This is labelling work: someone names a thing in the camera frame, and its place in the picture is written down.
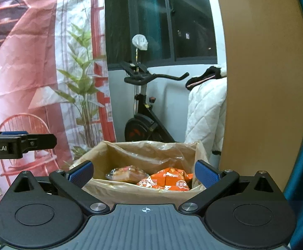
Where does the orange snack bag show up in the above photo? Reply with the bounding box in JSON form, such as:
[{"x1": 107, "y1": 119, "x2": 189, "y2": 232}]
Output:
[{"x1": 137, "y1": 168, "x2": 193, "y2": 191}]

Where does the clear bread snack bag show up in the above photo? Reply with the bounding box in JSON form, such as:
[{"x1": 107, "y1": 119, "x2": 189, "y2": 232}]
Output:
[{"x1": 106, "y1": 165, "x2": 149, "y2": 184}]

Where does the brown cardboard box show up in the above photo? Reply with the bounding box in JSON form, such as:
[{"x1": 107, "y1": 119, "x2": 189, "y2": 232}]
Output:
[{"x1": 73, "y1": 141, "x2": 208, "y2": 207}]

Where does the white quilted blanket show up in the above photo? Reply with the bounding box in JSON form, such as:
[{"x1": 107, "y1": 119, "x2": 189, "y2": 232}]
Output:
[{"x1": 185, "y1": 68, "x2": 227, "y2": 155}]

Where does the red plant printed backdrop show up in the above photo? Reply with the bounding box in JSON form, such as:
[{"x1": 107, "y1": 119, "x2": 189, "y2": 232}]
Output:
[{"x1": 0, "y1": 0, "x2": 115, "y2": 200}]

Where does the black exercise bike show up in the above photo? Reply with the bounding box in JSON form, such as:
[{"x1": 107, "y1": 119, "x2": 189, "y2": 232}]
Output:
[{"x1": 120, "y1": 61, "x2": 189, "y2": 143}]

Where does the black pink-striped garment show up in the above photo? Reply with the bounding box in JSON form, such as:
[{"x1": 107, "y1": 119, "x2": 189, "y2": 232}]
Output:
[{"x1": 185, "y1": 66, "x2": 222, "y2": 91}]

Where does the wooden board panel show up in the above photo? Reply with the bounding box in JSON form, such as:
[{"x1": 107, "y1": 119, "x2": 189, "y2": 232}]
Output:
[{"x1": 219, "y1": 0, "x2": 303, "y2": 189}]

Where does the white wrapped bike seat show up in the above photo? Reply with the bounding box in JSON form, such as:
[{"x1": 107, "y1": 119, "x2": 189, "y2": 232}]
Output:
[{"x1": 132, "y1": 34, "x2": 149, "y2": 51}]

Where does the dark window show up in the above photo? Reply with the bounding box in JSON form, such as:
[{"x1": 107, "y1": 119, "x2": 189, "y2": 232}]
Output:
[{"x1": 105, "y1": 0, "x2": 217, "y2": 69}]

